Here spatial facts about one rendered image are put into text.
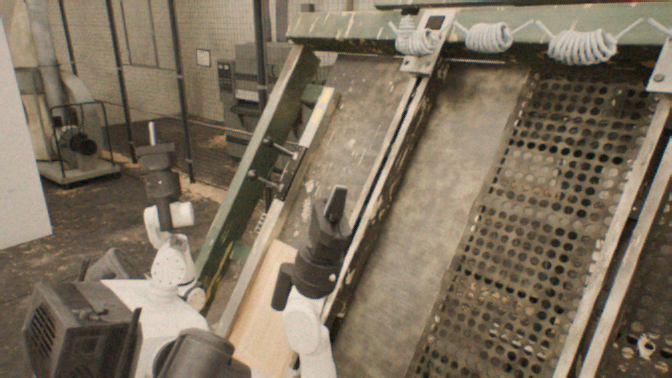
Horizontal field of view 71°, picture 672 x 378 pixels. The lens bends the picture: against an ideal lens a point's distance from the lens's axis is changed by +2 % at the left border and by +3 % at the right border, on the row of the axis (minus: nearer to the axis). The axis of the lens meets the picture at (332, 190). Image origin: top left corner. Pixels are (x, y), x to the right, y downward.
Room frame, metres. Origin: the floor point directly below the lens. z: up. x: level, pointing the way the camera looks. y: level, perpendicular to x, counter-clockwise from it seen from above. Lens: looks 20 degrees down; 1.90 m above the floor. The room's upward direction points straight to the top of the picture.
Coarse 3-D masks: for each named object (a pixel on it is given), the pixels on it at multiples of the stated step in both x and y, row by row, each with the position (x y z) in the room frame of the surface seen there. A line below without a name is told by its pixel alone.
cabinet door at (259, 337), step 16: (272, 240) 1.37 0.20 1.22; (272, 256) 1.33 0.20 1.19; (288, 256) 1.29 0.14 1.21; (272, 272) 1.29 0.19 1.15; (256, 288) 1.29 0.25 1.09; (272, 288) 1.26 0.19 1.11; (256, 304) 1.25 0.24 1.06; (240, 320) 1.25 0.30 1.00; (256, 320) 1.22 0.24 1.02; (272, 320) 1.18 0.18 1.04; (240, 336) 1.21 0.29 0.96; (256, 336) 1.18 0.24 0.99; (272, 336) 1.15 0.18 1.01; (240, 352) 1.18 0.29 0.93; (256, 352) 1.15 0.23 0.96; (272, 352) 1.12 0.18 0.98; (288, 352) 1.09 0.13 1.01; (256, 368) 1.11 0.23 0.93; (272, 368) 1.09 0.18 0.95
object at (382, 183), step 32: (416, 64) 1.31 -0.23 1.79; (448, 64) 1.37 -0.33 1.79; (416, 96) 1.29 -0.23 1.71; (416, 128) 1.27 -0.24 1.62; (384, 160) 1.24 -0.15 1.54; (384, 192) 1.18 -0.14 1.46; (352, 224) 1.16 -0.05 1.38; (352, 256) 1.10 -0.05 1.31; (352, 288) 1.10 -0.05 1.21; (320, 320) 1.03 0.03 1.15
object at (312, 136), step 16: (320, 96) 1.59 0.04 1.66; (336, 96) 1.57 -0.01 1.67; (320, 128) 1.52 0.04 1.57; (304, 144) 1.50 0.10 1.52; (304, 160) 1.47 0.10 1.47; (304, 176) 1.47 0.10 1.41; (288, 192) 1.42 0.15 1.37; (272, 208) 1.42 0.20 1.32; (288, 208) 1.42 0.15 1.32; (272, 224) 1.38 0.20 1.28; (256, 240) 1.38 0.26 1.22; (256, 256) 1.34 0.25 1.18; (256, 272) 1.32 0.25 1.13; (240, 288) 1.30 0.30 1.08; (240, 304) 1.27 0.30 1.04; (224, 320) 1.26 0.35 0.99; (224, 336) 1.23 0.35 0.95
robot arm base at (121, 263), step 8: (112, 248) 1.01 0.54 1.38; (112, 256) 0.97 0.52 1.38; (120, 256) 1.00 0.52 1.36; (128, 256) 1.04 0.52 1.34; (112, 264) 0.96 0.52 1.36; (120, 264) 0.96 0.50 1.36; (128, 264) 1.00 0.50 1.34; (136, 264) 1.03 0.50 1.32; (120, 272) 0.95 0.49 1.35; (128, 272) 0.96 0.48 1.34; (136, 272) 1.00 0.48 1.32; (120, 280) 0.93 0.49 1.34; (128, 280) 0.94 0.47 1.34; (136, 280) 0.96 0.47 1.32; (144, 280) 1.00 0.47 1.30
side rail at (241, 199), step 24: (288, 72) 1.76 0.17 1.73; (312, 72) 1.82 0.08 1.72; (288, 96) 1.74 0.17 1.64; (264, 120) 1.69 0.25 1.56; (288, 120) 1.73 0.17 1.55; (240, 168) 1.62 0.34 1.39; (264, 168) 1.65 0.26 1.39; (240, 192) 1.57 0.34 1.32; (216, 216) 1.56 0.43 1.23; (240, 216) 1.57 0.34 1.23; (216, 240) 1.49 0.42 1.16; (216, 264) 1.49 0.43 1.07; (216, 288) 1.48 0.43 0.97
